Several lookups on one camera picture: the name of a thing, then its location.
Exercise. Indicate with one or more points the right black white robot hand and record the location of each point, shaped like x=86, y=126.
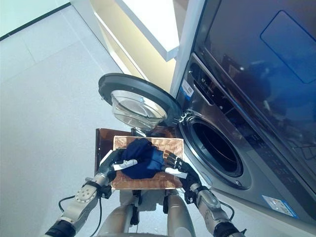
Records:
x=188, y=175

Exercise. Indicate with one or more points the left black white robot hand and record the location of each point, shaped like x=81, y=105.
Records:
x=107, y=165

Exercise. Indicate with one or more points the navy blue garment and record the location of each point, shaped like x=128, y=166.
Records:
x=145, y=160

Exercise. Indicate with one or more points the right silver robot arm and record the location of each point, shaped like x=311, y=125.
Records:
x=212, y=209

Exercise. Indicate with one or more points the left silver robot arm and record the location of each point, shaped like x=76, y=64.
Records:
x=81, y=200

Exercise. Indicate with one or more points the dark grey washing machine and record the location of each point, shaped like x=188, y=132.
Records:
x=247, y=153

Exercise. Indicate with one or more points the square wicker laundry basket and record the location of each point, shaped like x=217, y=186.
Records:
x=148, y=184

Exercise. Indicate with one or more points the right silver robot leg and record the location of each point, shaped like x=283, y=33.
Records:
x=179, y=217

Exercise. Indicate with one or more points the silver robot leg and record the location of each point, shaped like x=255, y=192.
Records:
x=116, y=219
x=179, y=217

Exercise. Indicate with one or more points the left silver robot leg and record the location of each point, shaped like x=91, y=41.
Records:
x=116, y=219

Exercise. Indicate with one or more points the round glass washer door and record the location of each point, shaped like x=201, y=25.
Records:
x=138, y=86

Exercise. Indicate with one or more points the blue white barcode sticker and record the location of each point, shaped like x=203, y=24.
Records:
x=187, y=90

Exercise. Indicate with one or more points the white blue info sticker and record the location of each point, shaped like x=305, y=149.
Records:
x=280, y=206

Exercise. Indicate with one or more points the white vertical cabinet panel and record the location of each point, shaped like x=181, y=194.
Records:
x=190, y=37

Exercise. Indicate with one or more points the white counter cabinet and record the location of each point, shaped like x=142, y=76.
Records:
x=138, y=29

